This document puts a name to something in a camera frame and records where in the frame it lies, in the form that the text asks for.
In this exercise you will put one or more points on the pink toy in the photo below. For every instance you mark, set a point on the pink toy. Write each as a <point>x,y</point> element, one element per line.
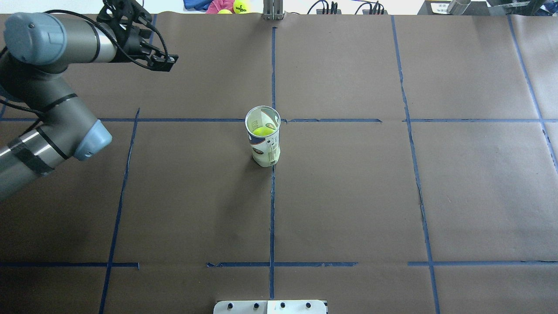
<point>217,5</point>

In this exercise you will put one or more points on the white pedestal column base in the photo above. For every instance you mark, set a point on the white pedestal column base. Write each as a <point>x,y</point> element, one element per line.
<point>271,307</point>

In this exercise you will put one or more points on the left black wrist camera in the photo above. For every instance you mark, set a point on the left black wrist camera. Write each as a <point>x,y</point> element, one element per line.
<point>122,15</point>

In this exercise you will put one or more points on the small metal cup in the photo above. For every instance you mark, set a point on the small metal cup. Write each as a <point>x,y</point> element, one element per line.
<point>457,7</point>

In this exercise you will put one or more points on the orange black power strip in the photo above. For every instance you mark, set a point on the orange black power strip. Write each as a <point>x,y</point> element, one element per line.
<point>331,7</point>

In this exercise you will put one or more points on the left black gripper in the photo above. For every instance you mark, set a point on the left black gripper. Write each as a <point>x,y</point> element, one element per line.
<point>129,44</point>

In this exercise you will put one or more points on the aluminium frame post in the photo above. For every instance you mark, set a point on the aluminium frame post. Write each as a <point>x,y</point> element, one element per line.
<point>273,10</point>

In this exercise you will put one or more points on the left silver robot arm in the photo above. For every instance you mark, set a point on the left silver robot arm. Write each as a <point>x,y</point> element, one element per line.
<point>39,47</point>

